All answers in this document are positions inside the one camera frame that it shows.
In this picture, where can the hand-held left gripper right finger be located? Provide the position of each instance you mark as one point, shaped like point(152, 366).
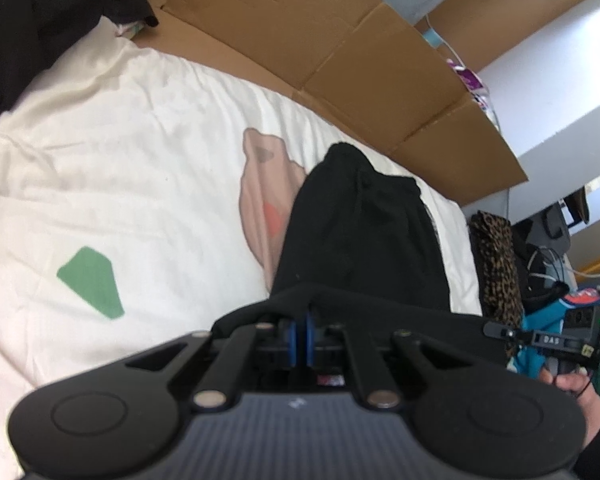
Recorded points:
point(308, 340)

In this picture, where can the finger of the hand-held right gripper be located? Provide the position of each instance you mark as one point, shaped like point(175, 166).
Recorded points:
point(500, 330)

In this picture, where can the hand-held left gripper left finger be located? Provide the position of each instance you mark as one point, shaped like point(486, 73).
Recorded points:
point(291, 340)

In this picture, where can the black bear-print pants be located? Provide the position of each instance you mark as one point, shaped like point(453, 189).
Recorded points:
point(360, 240)

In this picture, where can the person's right hand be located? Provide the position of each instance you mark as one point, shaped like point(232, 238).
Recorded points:
point(587, 400)

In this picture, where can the teal patterned jersey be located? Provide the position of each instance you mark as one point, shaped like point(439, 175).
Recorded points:
point(545, 317)

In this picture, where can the black bag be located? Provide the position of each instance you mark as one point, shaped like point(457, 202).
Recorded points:
point(545, 295)

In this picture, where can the leopard print garment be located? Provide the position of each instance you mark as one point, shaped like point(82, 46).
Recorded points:
point(497, 270)

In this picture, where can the grey bag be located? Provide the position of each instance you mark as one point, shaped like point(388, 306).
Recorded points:
point(550, 225)

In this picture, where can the black chair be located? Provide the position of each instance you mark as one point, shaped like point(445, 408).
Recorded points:
point(576, 207)

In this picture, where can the cream bear-print blanket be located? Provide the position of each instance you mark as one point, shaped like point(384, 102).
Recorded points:
point(130, 185)

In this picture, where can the purple tissue pack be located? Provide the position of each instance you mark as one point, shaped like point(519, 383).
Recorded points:
point(467, 77)

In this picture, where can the flattened cardboard sheet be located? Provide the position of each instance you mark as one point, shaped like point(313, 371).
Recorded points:
point(305, 35)

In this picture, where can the upright cardboard box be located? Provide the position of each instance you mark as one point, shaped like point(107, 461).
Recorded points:
point(505, 25)

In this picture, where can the black garment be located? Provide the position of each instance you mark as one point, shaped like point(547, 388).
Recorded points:
point(40, 35)

